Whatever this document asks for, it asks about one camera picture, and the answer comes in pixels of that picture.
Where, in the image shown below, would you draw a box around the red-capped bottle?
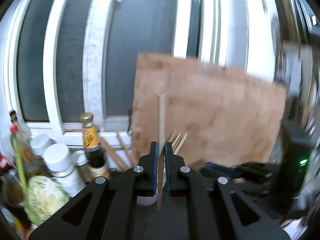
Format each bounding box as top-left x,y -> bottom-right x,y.
9,125 -> 34,174

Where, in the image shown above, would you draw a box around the yellow-label sauce bottle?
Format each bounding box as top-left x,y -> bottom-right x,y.
79,112 -> 112,180

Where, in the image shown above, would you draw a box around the shiny metal appliance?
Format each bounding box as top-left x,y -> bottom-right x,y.
271,0 -> 320,133

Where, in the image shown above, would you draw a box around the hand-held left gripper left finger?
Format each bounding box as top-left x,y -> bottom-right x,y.
29,142 -> 158,240

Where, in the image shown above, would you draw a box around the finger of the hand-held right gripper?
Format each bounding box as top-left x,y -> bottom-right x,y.
201,162 -> 274,180
207,177 -> 279,197

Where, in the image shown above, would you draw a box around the small silver-lidded jar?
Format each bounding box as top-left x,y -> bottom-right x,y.
74,151 -> 94,183

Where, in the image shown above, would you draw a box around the green cabbage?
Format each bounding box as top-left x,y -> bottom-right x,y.
24,175 -> 71,227

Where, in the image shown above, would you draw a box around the tall white-lidded jar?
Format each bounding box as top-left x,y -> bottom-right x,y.
43,143 -> 87,198

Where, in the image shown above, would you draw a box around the short white-lidded jar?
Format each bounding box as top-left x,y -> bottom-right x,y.
30,134 -> 56,155

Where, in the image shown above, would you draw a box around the wooden cutting board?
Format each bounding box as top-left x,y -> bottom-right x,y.
130,52 -> 288,167

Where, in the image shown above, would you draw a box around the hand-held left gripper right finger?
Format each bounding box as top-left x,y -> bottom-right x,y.
165,142 -> 291,240

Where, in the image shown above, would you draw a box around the black cable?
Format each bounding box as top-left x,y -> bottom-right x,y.
126,109 -> 134,133

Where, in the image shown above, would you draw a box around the white window frame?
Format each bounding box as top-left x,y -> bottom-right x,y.
0,0 -> 283,157

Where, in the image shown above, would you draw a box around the green onion stalk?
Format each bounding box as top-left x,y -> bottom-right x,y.
10,132 -> 28,189

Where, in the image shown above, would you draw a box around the translucent plastic cup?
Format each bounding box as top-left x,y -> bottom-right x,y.
136,174 -> 167,207

